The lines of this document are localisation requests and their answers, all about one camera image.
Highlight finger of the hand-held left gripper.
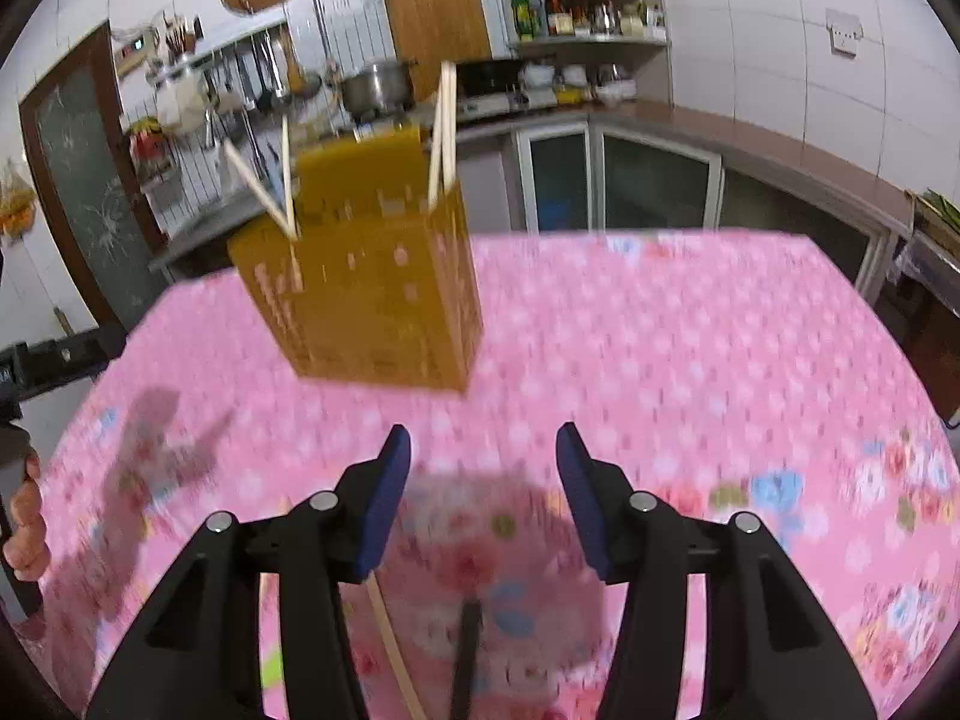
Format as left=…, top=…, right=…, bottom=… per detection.
left=15, top=330, right=127, bottom=395

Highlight row of hanging kitchen utensils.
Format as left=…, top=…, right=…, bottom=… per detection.
left=202, top=34, right=338, bottom=117

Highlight pink floral tablecloth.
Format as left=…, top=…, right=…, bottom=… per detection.
left=30, top=231, right=960, bottom=720

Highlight steel wall rack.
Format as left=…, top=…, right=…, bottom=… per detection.
left=146, top=19, right=290, bottom=83

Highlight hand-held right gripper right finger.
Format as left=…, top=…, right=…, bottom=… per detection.
left=555, top=421, right=878, bottom=720

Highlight side table with plastic cover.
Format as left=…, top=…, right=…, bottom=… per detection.
left=892, top=191, right=960, bottom=421

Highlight utensil cup with tools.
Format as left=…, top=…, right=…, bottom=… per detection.
left=161, top=11, right=203, bottom=61

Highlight beige electric box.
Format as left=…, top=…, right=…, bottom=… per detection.
left=112, top=26, right=158, bottom=76

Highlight wooden cutting board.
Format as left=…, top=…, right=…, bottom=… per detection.
left=382, top=0, right=494, bottom=102

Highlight white hanging bag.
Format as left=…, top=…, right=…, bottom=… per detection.
left=157, top=79, right=207, bottom=132

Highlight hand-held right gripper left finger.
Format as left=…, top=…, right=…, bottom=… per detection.
left=86, top=424, right=413, bottom=720

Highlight colourful cloth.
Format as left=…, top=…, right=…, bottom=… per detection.
left=124, top=116, right=170, bottom=158

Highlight white wall socket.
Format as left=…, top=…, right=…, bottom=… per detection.
left=825, top=7, right=863, bottom=57

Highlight vertical steel pipe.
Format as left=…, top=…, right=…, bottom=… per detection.
left=300, top=0, right=335, bottom=83

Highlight person's left hand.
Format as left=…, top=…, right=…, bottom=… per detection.
left=2, top=476, right=52, bottom=584

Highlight yellow slotted utensil holder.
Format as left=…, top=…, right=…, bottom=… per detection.
left=227, top=126, right=483, bottom=393

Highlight steel cooking pot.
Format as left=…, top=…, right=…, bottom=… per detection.
left=341, top=60, right=417, bottom=121

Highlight orange plastic bags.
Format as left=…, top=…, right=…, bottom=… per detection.
left=0, top=161, right=37, bottom=237

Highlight kitchen counter with cabinets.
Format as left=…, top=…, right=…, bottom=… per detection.
left=148, top=97, right=912, bottom=308

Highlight brown framed glass door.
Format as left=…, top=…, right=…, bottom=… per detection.
left=19, top=19, right=170, bottom=331

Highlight green vegetables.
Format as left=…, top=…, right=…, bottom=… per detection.
left=919, top=187, right=960, bottom=233

